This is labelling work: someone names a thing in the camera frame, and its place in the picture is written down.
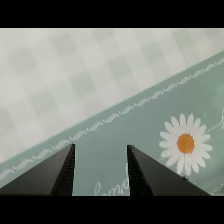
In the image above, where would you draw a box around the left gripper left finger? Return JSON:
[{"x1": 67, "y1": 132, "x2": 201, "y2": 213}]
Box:
[{"x1": 0, "y1": 143, "x2": 76, "y2": 197}]

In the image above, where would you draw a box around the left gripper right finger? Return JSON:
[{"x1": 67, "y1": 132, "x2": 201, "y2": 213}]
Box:
[{"x1": 126, "y1": 143, "x2": 212, "y2": 197}]

